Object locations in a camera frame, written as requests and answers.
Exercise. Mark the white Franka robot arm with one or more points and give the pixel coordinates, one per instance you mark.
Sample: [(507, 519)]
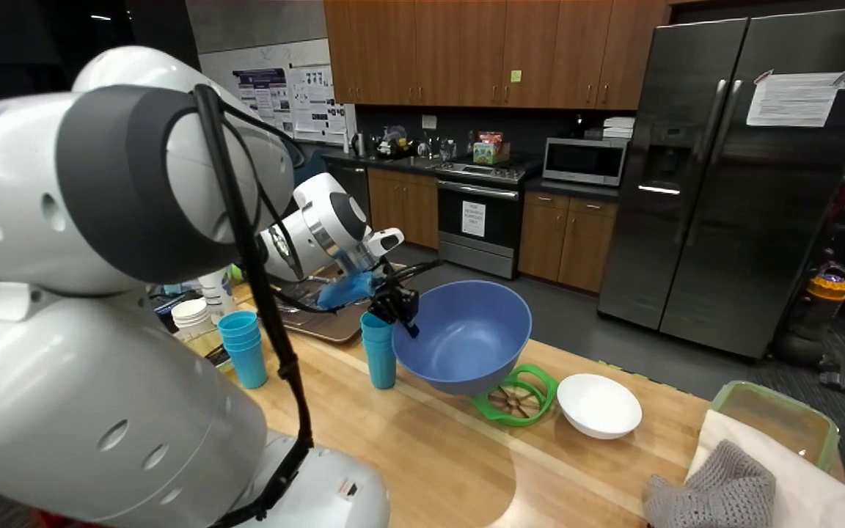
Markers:
[(79, 391)]

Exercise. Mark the brown cabinet beside sink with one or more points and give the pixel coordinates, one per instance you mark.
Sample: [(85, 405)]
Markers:
[(408, 207)]

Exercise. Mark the stainless steel refrigerator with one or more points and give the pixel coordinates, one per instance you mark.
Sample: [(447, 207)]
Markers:
[(735, 195)]

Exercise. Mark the small white bowl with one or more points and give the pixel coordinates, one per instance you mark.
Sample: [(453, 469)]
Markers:
[(598, 405)]

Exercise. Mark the green rimmed clear container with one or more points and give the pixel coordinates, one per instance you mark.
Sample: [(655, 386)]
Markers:
[(785, 412)]

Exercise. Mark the grey knitted cloth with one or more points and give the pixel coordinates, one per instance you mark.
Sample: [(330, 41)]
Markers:
[(710, 488)]

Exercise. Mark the brown wooden lower cabinet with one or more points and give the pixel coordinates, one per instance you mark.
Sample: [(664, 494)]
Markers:
[(565, 239)]

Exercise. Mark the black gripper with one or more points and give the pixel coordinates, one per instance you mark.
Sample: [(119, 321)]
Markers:
[(391, 296)]

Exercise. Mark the green apple slicer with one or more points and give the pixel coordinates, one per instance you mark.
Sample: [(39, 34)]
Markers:
[(534, 405)]

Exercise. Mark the brown wooden upper cabinets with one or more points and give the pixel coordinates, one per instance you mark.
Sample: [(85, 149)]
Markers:
[(490, 47)]

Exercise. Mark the white cloth towel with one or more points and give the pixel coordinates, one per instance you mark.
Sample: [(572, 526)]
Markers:
[(812, 494)]

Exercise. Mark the white paper bowl stack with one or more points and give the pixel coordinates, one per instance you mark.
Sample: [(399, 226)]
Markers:
[(188, 318)]

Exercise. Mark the blue wrist camera block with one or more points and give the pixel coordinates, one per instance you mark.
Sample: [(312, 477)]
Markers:
[(343, 290)]

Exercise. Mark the yellow vacuum cleaner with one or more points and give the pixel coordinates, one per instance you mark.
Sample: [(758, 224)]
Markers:
[(826, 295)]

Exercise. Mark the silver microwave oven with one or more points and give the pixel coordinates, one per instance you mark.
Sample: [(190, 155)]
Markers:
[(578, 163)]

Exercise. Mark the white wipes canister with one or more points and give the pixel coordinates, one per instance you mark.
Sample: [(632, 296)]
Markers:
[(214, 295)]

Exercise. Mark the white wall poster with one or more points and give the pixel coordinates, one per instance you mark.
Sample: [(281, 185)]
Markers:
[(286, 89)]

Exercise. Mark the white paper sheet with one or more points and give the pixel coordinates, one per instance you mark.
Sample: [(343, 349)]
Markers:
[(793, 100)]

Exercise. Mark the green cabinet sticker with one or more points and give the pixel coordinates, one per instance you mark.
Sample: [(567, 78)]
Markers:
[(515, 78)]

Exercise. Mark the teal plastic cup stack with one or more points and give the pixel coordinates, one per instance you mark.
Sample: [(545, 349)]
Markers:
[(239, 352), (375, 355)]

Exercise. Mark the colourful snack box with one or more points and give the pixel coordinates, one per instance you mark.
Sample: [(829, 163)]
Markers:
[(488, 148)]

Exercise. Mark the large blue plastic bowl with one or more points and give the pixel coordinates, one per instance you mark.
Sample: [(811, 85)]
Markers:
[(468, 339)]

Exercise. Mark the black kitchen oven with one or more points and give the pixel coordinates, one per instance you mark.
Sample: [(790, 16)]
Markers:
[(477, 221)]

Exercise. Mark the metal baking tray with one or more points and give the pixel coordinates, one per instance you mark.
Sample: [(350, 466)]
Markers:
[(330, 323)]

